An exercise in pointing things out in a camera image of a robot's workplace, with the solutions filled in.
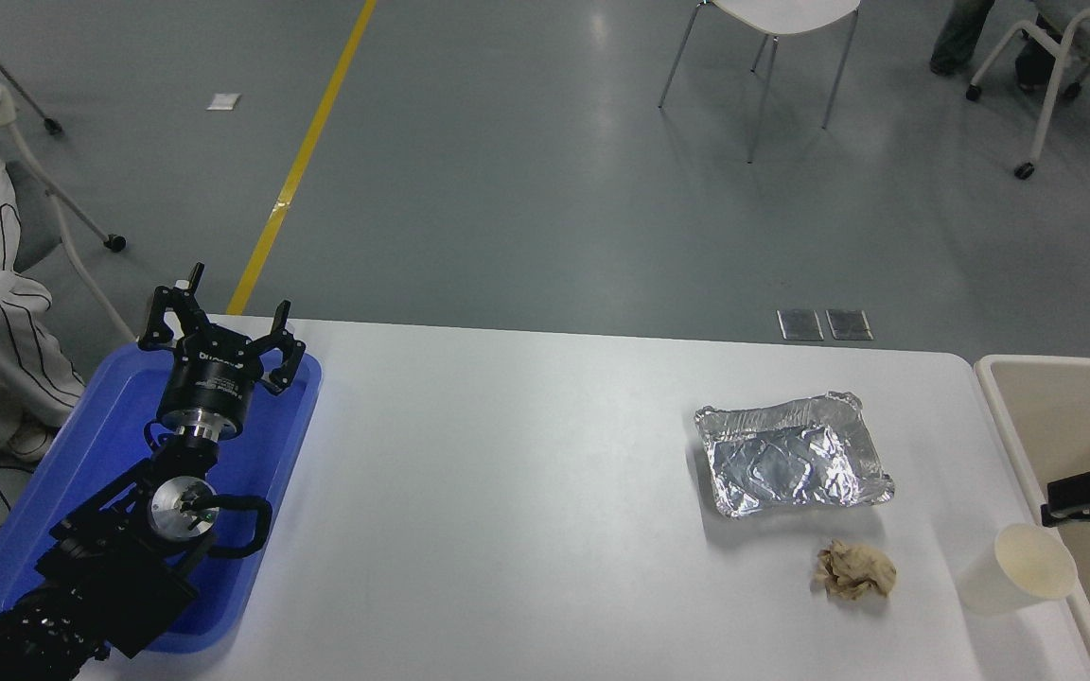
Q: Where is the pale paper cup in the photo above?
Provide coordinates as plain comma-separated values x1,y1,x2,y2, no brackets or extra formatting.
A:
957,523,1080,618

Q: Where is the metal floor plate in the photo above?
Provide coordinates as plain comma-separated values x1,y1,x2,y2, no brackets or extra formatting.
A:
778,309,825,342
826,308,874,341

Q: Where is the blue plastic tray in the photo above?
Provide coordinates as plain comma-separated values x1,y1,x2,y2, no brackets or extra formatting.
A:
0,342,324,655

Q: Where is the white chair with metal legs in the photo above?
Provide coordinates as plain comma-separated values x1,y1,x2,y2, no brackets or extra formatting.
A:
659,0,864,164

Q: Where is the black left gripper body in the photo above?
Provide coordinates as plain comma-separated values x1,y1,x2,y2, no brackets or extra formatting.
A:
157,327,267,428

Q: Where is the large pale bin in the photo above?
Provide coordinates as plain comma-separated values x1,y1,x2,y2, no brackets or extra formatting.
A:
974,355,1090,681

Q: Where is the crumpled foil tray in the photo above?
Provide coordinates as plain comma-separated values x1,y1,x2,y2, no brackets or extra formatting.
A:
694,392,896,519

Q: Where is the crumpled tan paper ball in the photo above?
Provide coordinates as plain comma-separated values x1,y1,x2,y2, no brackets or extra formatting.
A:
812,540,898,602

